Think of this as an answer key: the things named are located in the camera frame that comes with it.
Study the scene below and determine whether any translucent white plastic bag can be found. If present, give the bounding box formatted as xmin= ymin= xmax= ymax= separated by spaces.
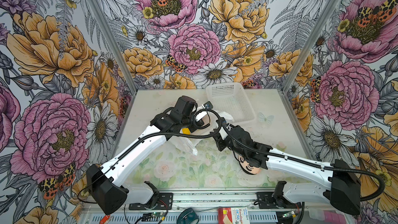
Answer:
xmin=169 ymin=119 xmax=218 ymax=156

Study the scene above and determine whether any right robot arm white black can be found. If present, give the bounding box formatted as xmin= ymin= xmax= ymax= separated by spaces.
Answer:
xmin=211 ymin=125 xmax=361 ymax=215

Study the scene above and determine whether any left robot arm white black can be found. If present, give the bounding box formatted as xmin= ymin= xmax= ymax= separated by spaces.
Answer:
xmin=86 ymin=95 xmax=223 ymax=215

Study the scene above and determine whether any yellow toy fruit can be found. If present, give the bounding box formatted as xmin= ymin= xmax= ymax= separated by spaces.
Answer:
xmin=181 ymin=128 xmax=191 ymax=135

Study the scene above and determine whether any cartoon boy plush doll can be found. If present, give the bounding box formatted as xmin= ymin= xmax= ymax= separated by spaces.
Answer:
xmin=238 ymin=155 xmax=261 ymax=175

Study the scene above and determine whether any white plastic mesh basket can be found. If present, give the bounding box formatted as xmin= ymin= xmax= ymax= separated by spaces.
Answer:
xmin=205 ymin=83 xmax=256 ymax=124

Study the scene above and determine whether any red bandage box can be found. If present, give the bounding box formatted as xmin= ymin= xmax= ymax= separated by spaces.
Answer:
xmin=218 ymin=207 xmax=250 ymax=224

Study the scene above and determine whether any pink item in clear box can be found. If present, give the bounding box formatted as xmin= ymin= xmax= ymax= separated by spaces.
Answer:
xmin=308 ymin=208 xmax=347 ymax=224

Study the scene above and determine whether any teal tape roll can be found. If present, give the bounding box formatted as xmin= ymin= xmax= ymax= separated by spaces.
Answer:
xmin=176 ymin=208 xmax=200 ymax=224

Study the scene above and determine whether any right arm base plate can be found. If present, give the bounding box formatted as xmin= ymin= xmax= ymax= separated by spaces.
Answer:
xmin=254 ymin=191 xmax=302 ymax=209

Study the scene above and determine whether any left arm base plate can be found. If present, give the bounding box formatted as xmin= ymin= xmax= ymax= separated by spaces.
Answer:
xmin=128 ymin=192 xmax=174 ymax=211

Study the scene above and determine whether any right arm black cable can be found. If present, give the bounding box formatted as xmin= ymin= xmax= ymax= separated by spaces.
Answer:
xmin=222 ymin=123 xmax=386 ymax=224

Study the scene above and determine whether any red handled tool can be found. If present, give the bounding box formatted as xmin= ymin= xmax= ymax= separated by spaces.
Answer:
xmin=99 ymin=215 xmax=110 ymax=224

